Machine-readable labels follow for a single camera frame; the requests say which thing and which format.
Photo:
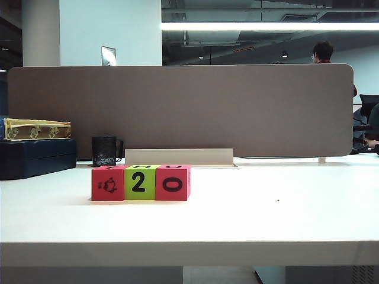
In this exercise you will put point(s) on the white divider foot bracket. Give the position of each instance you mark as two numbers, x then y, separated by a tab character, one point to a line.
321	160

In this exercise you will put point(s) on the brown desk divider panel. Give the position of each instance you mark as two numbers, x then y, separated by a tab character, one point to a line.
192	109

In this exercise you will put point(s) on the green foam block letter H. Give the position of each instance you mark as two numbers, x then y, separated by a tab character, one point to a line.
130	193

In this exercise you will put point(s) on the red foam block letter U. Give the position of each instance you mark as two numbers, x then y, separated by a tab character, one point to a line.
173	195

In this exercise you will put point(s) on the black office chair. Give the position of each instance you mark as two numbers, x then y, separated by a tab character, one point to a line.
371	102

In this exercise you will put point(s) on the long ceiling light strip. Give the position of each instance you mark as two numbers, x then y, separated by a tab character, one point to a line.
266	26

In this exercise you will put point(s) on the black mug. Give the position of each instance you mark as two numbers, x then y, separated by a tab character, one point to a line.
103	151

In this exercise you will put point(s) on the red foam block letter T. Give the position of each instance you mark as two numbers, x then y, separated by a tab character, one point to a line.
102	174

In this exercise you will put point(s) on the grey vented cabinet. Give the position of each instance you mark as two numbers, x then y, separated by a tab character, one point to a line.
325	276

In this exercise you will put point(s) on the dark blue box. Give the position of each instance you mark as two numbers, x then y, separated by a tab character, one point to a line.
35	156

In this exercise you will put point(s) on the red ceiling LED strip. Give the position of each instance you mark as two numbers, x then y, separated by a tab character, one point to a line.
244	49

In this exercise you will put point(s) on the black curved chair armrest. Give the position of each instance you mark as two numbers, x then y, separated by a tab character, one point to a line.
359	148

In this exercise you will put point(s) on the grey ceiling air duct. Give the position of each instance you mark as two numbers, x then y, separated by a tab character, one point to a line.
207	37

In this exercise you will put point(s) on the person in dark jacket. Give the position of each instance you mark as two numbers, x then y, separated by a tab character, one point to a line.
359	121

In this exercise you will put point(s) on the yellow patterned box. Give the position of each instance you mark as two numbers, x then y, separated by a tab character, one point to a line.
35	128

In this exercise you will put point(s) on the standing person short dark hair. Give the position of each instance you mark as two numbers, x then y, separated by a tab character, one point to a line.
322	51

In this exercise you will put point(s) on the black ceiling spot lamp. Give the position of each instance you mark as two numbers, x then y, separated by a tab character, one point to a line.
284	54

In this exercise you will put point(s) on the wall-mounted sign holder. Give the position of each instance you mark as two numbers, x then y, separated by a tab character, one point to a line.
108	55

